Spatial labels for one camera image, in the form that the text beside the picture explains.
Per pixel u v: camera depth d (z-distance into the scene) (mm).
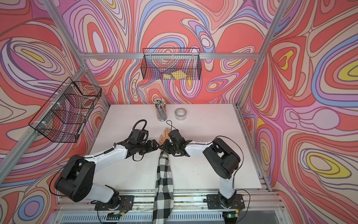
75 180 431
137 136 704
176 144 720
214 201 723
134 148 680
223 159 494
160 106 959
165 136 981
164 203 688
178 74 908
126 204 720
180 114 1138
